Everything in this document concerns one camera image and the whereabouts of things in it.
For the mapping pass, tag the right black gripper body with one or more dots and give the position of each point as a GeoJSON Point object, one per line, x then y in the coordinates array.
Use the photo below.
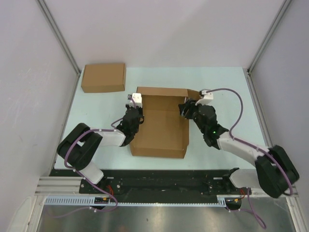
{"type": "Point", "coordinates": [195, 116]}

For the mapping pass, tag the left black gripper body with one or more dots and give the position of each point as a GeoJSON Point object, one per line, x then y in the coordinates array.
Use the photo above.
{"type": "Point", "coordinates": [140, 109]}

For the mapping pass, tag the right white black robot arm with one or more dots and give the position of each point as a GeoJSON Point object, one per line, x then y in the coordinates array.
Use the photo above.
{"type": "Point", "coordinates": [275, 171]}

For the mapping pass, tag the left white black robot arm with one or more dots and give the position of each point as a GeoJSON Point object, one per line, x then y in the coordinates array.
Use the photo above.
{"type": "Point", "coordinates": [80, 145]}

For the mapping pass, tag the closed brown cardboard box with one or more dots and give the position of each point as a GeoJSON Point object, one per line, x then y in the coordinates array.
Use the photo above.
{"type": "Point", "coordinates": [104, 78]}

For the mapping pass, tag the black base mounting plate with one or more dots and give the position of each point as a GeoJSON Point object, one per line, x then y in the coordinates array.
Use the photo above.
{"type": "Point", "coordinates": [209, 182]}

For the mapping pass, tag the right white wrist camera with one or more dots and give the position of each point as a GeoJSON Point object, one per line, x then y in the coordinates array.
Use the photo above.
{"type": "Point", "coordinates": [206, 97]}

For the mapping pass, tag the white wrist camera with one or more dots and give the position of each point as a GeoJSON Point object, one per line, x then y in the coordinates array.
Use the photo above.
{"type": "Point", "coordinates": [135, 100]}
{"type": "Point", "coordinates": [206, 97]}

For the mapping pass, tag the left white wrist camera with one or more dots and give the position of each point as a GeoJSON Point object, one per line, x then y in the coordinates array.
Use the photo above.
{"type": "Point", "coordinates": [135, 100]}

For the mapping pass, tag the white slotted cable duct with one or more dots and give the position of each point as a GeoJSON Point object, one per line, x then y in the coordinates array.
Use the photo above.
{"type": "Point", "coordinates": [103, 201]}

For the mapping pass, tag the front aluminium extrusion rail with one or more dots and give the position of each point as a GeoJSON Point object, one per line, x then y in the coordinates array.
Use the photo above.
{"type": "Point", "coordinates": [76, 185]}

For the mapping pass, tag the right aluminium frame post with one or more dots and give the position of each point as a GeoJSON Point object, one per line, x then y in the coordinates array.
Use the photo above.
{"type": "Point", "coordinates": [269, 34]}

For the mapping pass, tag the aluminium frame post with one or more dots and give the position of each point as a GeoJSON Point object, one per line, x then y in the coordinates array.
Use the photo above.
{"type": "Point", "coordinates": [269, 34]}
{"type": "Point", "coordinates": [58, 34]}

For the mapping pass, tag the left aluminium frame post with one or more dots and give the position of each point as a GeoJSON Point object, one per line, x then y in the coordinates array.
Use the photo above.
{"type": "Point", "coordinates": [58, 34]}

